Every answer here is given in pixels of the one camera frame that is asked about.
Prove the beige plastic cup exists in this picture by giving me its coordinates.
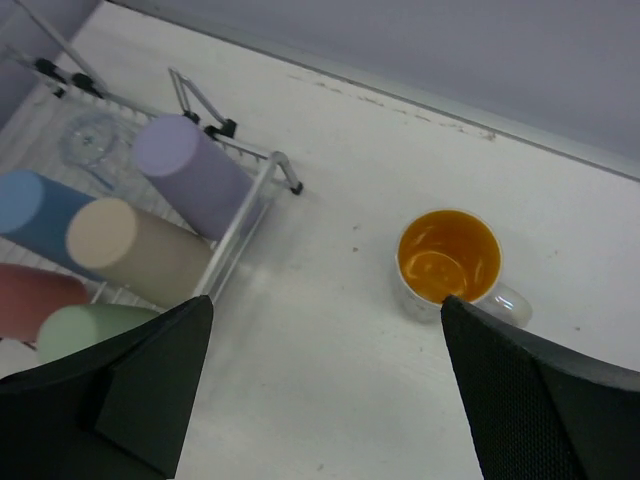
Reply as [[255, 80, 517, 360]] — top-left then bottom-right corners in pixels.
[[66, 198, 212, 309]]

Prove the silver wire dish rack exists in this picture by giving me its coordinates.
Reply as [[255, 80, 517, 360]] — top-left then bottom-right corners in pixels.
[[0, 0, 304, 346]]

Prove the floral white mug orange inside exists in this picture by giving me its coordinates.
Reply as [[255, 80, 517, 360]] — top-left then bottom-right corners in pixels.
[[392, 209, 533, 328]]

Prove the purple plastic cup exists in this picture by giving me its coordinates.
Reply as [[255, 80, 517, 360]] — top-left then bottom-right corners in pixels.
[[132, 115, 253, 241]]

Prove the pink plastic cup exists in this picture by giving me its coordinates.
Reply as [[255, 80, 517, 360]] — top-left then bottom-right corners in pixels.
[[1, 263, 89, 342]]

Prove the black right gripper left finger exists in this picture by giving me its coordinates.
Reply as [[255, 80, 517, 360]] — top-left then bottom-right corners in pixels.
[[1, 296, 214, 479]]

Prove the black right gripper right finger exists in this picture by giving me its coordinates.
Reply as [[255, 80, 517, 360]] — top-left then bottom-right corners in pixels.
[[441, 296, 639, 479]]

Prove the blue plastic cup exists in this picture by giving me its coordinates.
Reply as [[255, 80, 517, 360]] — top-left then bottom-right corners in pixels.
[[1, 169, 101, 281]]

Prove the clear glass cup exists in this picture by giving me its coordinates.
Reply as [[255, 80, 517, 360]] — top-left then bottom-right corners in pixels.
[[58, 113, 120, 193]]

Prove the green plastic cup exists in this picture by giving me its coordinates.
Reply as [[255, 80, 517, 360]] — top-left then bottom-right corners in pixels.
[[36, 304, 158, 364]]

